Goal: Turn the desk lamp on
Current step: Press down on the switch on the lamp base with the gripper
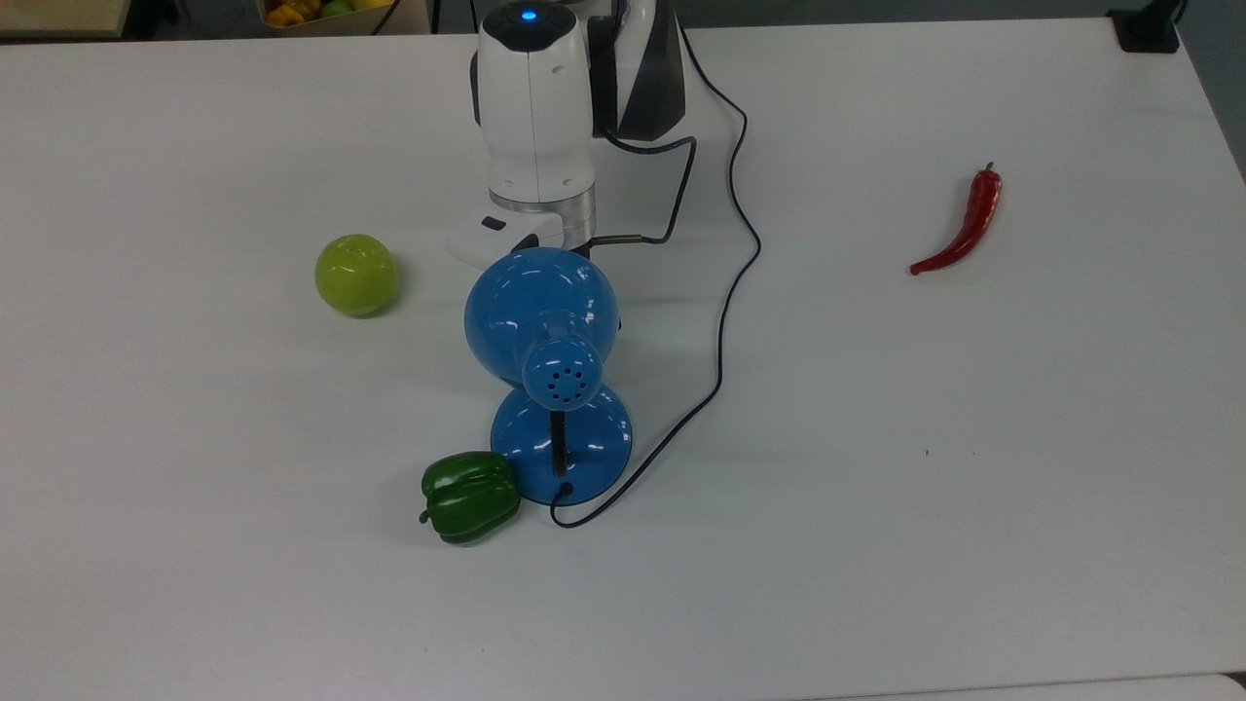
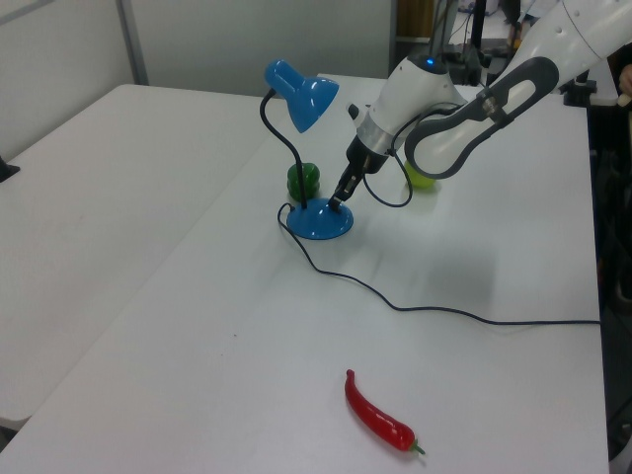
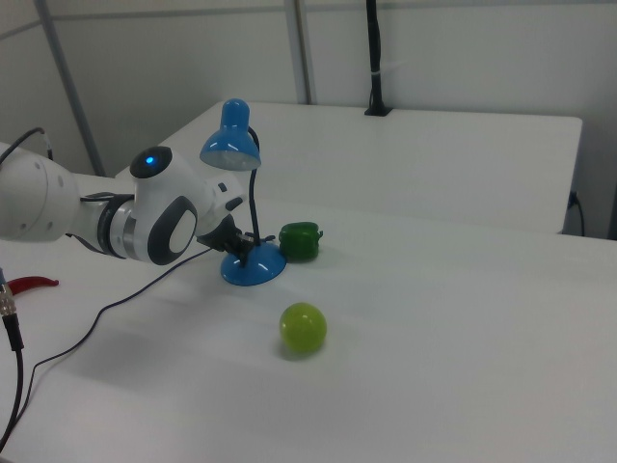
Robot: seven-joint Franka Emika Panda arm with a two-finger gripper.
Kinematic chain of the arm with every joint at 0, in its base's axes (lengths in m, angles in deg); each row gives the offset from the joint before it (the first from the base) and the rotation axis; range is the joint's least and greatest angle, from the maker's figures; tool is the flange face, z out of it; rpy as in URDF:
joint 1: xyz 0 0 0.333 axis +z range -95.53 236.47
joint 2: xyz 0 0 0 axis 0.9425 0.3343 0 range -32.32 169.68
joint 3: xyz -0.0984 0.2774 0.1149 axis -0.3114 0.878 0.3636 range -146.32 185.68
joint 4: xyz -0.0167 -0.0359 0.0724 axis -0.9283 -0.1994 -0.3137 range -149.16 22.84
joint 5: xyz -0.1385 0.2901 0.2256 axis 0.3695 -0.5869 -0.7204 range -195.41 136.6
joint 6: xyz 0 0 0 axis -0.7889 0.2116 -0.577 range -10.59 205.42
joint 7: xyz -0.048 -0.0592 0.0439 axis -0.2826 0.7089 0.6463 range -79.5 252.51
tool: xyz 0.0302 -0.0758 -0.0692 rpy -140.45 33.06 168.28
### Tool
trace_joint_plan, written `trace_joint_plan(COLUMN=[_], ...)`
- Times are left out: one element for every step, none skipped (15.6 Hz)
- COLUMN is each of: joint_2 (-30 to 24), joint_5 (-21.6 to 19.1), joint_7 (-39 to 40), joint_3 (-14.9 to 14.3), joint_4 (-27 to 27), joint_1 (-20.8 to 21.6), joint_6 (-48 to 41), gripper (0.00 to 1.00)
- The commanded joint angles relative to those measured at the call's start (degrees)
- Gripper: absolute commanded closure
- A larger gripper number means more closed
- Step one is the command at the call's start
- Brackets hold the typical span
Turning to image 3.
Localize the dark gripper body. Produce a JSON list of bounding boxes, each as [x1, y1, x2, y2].
[[196, 214, 244, 258]]

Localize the blue desk lamp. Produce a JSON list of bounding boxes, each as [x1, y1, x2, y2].
[[199, 98, 289, 286]]

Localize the dark green bell pepper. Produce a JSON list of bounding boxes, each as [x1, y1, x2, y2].
[[278, 220, 326, 263]]

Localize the light green apple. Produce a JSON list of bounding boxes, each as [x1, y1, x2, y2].
[[279, 301, 329, 361]]

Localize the red chili pepper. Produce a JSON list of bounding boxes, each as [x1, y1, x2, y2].
[[8, 274, 61, 295]]

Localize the black clamped pole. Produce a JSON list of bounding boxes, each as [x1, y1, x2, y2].
[[363, 0, 394, 118]]

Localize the black lamp power cable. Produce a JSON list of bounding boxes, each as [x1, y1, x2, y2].
[[0, 246, 216, 457]]

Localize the grey metal partition post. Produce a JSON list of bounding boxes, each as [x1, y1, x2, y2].
[[34, 0, 107, 177]]

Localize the black cable on robot arm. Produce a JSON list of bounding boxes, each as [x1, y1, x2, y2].
[[0, 126, 55, 163]]

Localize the black cable with metal connector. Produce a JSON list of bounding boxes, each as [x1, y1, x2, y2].
[[0, 263, 27, 436]]

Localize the black wall socket cable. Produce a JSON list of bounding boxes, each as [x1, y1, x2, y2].
[[568, 190, 587, 238]]

